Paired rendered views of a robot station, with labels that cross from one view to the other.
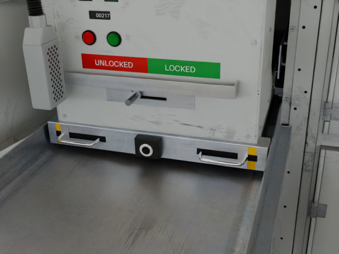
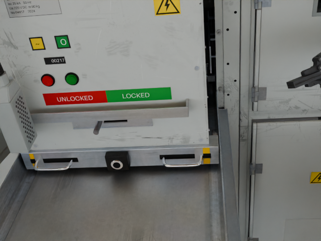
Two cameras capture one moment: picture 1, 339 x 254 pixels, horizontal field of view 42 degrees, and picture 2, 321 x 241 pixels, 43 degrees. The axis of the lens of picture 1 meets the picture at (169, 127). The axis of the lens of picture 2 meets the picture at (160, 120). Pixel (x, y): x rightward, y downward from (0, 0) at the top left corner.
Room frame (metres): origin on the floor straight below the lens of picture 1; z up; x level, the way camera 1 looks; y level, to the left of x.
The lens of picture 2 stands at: (0.07, 0.07, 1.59)
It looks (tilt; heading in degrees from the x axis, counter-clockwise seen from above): 35 degrees down; 350
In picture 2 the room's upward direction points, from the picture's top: 7 degrees counter-clockwise
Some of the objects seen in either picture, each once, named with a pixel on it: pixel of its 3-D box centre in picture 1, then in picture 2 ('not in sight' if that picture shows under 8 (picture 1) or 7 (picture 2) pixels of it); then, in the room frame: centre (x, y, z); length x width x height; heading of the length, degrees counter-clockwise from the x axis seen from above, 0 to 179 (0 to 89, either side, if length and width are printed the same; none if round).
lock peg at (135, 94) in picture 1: (132, 94); (97, 122); (0.92, 0.08, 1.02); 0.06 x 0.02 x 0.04; 162
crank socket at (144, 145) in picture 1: (148, 147); (117, 161); (0.91, 0.05, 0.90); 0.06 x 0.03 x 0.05; 72
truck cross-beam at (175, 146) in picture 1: (153, 140); (119, 152); (0.95, 0.04, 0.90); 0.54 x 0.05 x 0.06; 72
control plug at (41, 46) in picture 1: (45, 66); (14, 115); (0.93, 0.26, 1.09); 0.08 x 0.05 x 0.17; 162
